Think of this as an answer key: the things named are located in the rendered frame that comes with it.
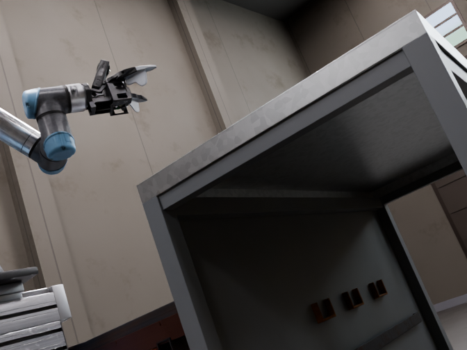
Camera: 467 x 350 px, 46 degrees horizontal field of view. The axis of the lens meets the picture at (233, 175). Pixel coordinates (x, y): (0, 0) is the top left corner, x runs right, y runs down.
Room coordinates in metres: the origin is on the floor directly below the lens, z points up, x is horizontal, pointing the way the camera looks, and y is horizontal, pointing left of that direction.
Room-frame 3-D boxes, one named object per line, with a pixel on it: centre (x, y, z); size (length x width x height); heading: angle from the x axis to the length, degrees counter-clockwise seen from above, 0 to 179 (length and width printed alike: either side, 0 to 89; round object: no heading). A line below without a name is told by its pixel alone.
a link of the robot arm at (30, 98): (1.30, 0.39, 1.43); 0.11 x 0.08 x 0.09; 118
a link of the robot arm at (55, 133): (1.32, 0.39, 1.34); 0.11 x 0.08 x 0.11; 28
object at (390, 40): (1.45, -0.40, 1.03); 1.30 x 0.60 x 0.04; 149
